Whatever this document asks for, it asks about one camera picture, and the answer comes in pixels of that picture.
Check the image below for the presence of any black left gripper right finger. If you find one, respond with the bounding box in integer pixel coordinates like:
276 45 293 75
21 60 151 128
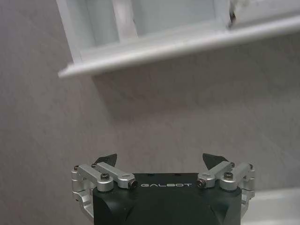
196 153 256 213

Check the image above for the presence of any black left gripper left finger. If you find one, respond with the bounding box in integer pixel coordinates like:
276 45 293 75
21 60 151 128
71 153 139 223

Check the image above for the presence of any white wall cabinet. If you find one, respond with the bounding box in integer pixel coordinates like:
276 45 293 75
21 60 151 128
55 0 300 79

